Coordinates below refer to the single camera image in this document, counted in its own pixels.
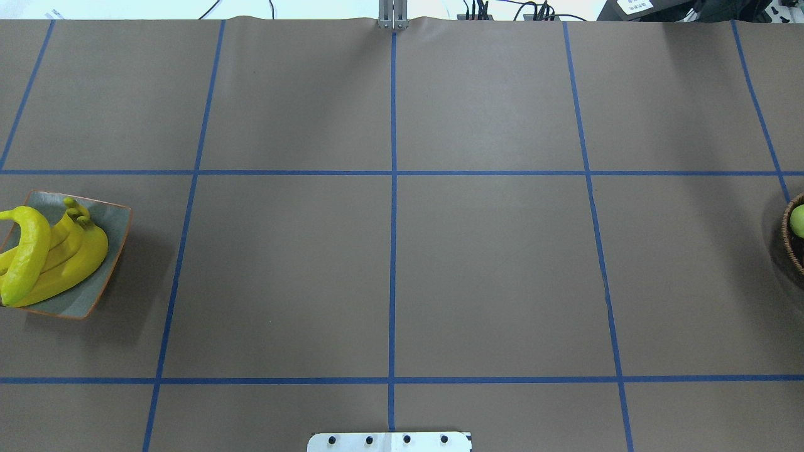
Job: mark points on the grey power strip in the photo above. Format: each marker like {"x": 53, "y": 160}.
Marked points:
{"x": 521, "y": 17}

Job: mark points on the woven brown fruit basket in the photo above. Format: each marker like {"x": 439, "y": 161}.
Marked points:
{"x": 791, "y": 234}

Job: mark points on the aluminium frame post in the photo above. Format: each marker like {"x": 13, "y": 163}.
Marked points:
{"x": 393, "y": 15}

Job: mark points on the grey square plate orange rim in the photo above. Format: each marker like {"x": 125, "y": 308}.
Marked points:
{"x": 77, "y": 303}

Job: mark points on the white central column base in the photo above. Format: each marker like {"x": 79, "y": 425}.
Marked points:
{"x": 392, "y": 441}

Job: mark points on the green pear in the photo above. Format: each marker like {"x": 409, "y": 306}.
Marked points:
{"x": 796, "y": 221}

